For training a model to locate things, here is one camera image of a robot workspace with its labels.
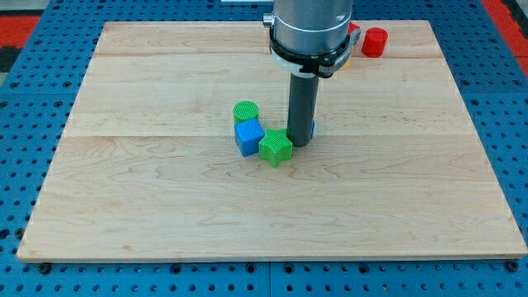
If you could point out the yellow block behind arm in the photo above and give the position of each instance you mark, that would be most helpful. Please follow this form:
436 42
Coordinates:
345 65

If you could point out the green cylinder block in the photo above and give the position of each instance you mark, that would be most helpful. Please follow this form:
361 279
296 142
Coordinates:
245 110

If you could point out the blue cube block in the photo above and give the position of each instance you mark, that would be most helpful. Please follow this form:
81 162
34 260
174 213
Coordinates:
248 134

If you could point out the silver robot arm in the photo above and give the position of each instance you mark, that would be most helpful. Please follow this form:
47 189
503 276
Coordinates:
311 38

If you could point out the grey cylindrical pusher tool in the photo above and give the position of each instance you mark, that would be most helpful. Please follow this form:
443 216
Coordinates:
302 101

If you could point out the red block behind arm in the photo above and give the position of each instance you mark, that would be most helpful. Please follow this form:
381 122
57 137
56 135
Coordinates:
353 28

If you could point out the red cylinder block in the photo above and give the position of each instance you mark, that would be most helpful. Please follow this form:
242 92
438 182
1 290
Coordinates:
374 42

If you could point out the green star block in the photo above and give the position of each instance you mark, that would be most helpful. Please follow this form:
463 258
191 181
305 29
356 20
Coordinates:
275 147

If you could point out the wooden board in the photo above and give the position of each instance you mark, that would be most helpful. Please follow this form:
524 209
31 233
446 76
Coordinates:
147 169

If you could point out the blue triangle block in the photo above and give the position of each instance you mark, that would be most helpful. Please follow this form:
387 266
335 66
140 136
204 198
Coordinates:
313 129

